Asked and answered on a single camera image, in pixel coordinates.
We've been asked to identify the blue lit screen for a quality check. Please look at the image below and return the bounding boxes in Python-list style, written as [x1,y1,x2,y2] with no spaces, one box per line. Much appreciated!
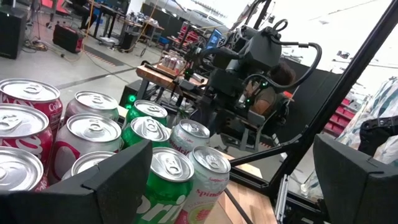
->
[205,28,223,50]

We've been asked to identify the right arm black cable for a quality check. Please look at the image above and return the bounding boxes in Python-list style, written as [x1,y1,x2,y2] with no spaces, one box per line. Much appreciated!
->
[242,18,323,91]

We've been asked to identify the wooden shelf with black frame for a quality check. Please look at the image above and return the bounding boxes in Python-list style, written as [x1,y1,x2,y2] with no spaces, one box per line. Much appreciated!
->
[217,149,277,224]

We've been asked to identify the red storage bins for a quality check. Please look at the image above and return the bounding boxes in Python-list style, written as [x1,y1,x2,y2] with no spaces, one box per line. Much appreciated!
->
[323,98,358,138]

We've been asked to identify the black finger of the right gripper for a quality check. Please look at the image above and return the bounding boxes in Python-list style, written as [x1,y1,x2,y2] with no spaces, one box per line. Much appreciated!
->
[217,119,248,153]
[247,109,276,149]

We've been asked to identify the silver aluminium rail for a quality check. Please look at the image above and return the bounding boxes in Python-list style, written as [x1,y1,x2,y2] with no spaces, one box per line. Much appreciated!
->
[275,174,290,223]

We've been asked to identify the black computer tower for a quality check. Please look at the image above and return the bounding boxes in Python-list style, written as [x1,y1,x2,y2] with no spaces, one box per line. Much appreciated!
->
[119,80,147,110]

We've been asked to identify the black partition panel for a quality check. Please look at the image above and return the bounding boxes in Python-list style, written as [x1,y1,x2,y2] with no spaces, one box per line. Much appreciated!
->
[273,58,343,144]

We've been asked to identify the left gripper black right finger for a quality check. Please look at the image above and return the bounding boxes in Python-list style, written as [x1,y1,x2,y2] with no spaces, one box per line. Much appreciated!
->
[312,133,398,224]

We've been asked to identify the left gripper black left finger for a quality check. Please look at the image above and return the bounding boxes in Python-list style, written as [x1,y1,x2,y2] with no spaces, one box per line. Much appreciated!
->
[0,139,153,224]

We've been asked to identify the black speaker box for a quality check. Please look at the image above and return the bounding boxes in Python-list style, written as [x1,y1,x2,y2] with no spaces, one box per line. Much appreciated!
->
[0,6,28,60]

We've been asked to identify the person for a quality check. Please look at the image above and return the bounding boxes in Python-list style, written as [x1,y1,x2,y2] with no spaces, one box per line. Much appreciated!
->
[335,76,398,166]
[245,62,296,118]

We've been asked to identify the wooden crate with cans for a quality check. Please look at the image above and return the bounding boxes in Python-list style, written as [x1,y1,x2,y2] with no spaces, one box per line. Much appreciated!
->
[157,51,187,75]

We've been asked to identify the background wooden table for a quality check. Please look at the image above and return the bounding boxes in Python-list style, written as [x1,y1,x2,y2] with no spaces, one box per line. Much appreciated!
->
[136,63,206,100]

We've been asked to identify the black red equipment case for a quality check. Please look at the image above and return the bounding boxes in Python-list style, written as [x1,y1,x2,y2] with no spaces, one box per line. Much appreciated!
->
[52,24,85,54]

